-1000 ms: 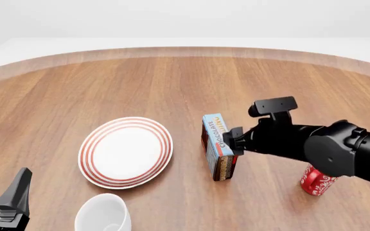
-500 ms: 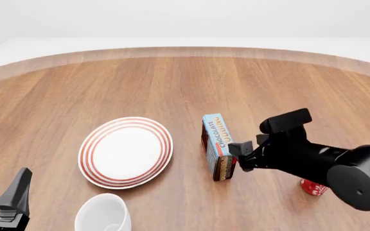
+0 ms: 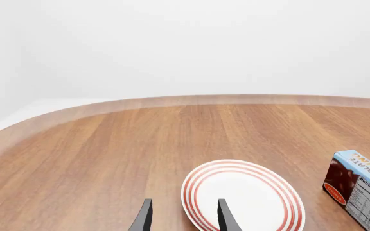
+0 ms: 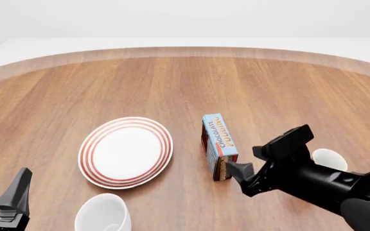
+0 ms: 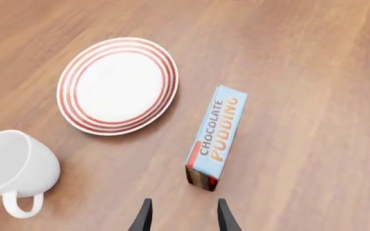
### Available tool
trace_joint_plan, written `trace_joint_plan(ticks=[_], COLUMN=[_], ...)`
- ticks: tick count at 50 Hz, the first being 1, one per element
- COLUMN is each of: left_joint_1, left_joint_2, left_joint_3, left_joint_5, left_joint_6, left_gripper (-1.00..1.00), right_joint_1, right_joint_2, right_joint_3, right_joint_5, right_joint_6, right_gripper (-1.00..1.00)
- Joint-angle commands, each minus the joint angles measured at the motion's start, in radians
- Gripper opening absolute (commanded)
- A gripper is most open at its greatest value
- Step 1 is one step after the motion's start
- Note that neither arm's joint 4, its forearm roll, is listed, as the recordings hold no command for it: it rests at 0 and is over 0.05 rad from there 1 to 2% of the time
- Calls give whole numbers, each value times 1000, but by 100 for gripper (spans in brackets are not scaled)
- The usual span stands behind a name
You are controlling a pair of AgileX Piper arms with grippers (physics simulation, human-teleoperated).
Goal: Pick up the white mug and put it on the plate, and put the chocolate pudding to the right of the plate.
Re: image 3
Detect white plate with red rings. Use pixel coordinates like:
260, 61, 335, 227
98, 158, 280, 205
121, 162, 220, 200
181, 158, 306, 231

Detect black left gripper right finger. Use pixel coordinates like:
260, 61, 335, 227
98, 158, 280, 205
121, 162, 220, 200
217, 198, 243, 231

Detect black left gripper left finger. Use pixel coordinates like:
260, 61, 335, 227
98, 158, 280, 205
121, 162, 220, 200
127, 198, 154, 231

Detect chocolate pudding box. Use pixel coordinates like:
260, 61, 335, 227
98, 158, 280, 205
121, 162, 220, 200
322, 150, 370, 231

